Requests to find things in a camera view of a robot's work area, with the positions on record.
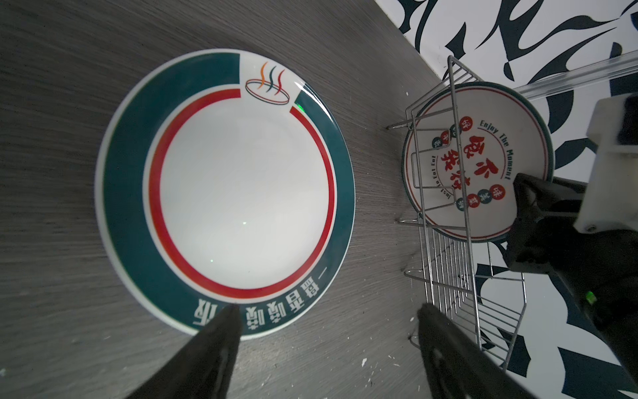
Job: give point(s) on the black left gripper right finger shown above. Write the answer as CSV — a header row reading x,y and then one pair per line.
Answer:
x,y
455,366

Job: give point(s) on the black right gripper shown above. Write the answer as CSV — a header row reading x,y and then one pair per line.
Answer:
x,y
599,270

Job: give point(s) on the red lettered round plate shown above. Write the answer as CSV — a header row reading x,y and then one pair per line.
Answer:
x,y
501,134

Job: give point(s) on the wire dish rack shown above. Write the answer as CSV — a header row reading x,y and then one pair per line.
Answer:
x,y
448,270

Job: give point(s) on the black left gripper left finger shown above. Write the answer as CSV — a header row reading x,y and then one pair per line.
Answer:
x,y
203,368

